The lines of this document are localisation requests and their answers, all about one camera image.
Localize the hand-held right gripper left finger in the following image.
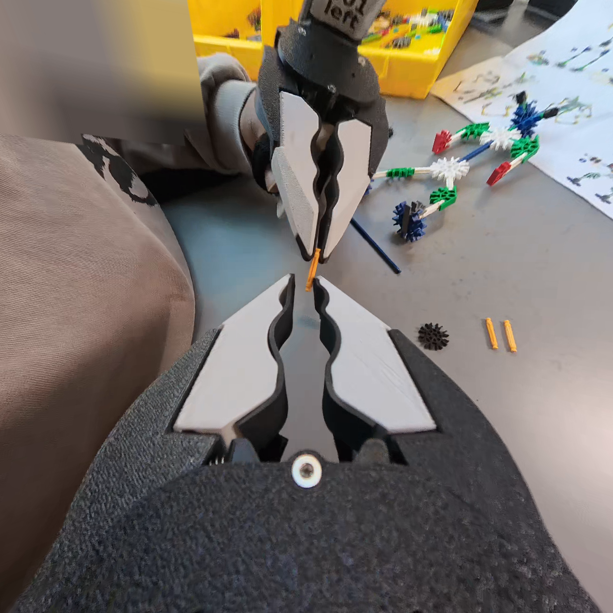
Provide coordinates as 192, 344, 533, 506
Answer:
172, 274, 296, 453

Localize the black snowflake connector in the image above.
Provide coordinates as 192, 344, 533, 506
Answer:
418, 322, 451, 350

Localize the colourful toy rod model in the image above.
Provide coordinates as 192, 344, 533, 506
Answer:
371, 91, 561, 245

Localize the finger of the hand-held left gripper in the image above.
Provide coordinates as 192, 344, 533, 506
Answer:
270, 91, 336, 263
320, 119, 373, 263

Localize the person's beige shirt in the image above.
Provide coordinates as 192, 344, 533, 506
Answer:
0, 134, 197, 599

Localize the person's left hand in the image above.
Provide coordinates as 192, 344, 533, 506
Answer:
238, 96, 288, 218

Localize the yellow plastic bin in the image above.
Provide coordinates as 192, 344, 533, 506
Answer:
261, 0, 480, 100
187, 0, 264, 82

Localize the person's left forearm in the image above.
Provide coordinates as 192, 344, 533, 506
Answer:
115, 53, 261, 175

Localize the printed instruction sheet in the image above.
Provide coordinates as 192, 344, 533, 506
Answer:
431, 10, 613, 221

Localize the long blue toy rod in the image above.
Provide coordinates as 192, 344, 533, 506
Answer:
349, 218, 402, 275

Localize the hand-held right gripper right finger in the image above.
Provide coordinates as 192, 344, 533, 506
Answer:
313, 276, 437, 453

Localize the grey desk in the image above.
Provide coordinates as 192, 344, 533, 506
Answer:
160, 0, 613, 613

